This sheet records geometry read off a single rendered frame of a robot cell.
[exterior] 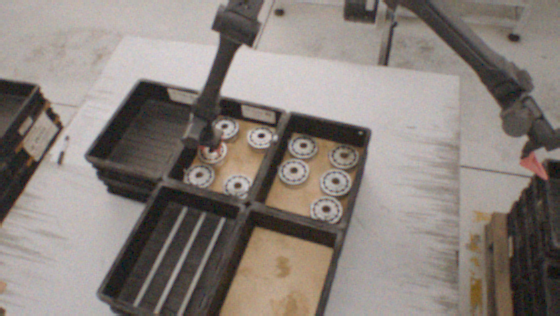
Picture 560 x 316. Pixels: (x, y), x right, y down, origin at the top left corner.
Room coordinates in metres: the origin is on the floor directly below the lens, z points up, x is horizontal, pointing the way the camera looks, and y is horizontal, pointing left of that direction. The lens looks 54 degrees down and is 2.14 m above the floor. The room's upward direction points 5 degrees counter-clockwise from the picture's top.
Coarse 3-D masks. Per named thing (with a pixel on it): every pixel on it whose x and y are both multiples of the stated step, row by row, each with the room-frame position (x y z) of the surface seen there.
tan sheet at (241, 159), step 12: (240, 120) 1.15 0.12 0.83; (240, 132) 1.09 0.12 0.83; (228, 144) 1.04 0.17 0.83; (240, 144) 1.04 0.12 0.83; (228, 156) 0.99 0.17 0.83; (240, 156) 0.98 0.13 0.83; (252, 156) 0.98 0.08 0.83; (216, 168) 0.94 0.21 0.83; (228, 168) 0.93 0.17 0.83; (240, 168) 0.93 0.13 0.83; (252, 168) 0.93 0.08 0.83; (216, 180) 0.89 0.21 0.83; (252, 180) 0.88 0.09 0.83
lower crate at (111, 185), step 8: (104, 184) 0.96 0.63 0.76; (112, 184) 0.93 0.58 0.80; (120, 184) 0.92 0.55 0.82; (112, 192) 0.95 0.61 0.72; (120, 192) 0.94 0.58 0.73; (128, 192) 0.92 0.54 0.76; (136, 192) 0.91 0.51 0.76; (144, 192) 0.88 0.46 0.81; (136, 200) 0.91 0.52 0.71; (144, 200) 0.90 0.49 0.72
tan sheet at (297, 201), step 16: (320, 144) 1.00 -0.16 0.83; (336, 144) 1.00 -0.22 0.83; (320, 160) 0.93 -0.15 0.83; (320, 176) 0.87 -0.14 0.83; (352, 176) 0.86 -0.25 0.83; (272, 192) 0.82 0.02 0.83; (288, 192) 0.82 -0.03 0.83; (304, 192) 0.81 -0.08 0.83; (320, 192) 0.80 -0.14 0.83; (288, 208) 0.75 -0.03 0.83; (304, 208) 0.75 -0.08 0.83
